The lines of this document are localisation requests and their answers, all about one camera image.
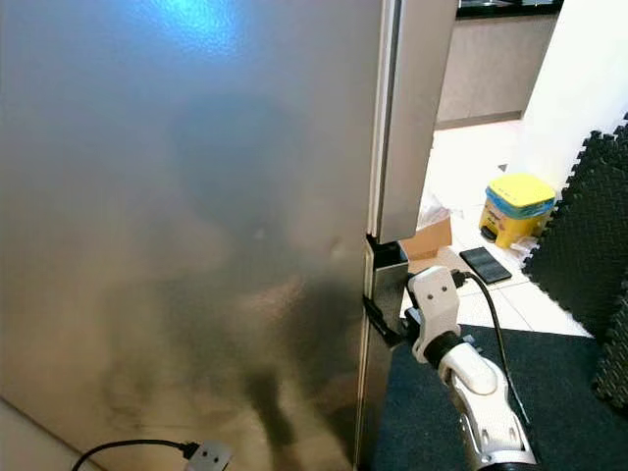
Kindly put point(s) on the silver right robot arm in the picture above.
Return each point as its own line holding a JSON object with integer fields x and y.
{"x": 486, "y": 402}

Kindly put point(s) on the black kitchen counter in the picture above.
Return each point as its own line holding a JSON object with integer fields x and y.
{"x": 510, "y": 8}

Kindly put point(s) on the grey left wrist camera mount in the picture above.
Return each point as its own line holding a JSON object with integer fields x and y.
{"x": 209, "y": 459}

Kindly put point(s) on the large black floor mat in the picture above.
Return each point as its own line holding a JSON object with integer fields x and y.
{"x": 569, "y": 432}

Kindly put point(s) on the silver freezer door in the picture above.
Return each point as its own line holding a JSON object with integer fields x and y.
{"x": 196, "y": 118}

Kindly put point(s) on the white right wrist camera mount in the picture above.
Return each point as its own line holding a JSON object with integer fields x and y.
{"x": 435, "y": 304}

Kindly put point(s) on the yellow bin with blue bag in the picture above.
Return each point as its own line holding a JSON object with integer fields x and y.
{"x": 515, "y": 208}

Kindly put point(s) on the grey kitchen cabinets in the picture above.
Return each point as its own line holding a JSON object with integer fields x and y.
{"x": 496, "y": 69}

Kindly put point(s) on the small black ribbed mat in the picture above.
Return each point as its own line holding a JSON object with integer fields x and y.
{"x": 486, "y": 264}

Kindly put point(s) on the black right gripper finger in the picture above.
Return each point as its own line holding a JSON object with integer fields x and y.
{"x": 381, "y": 320}

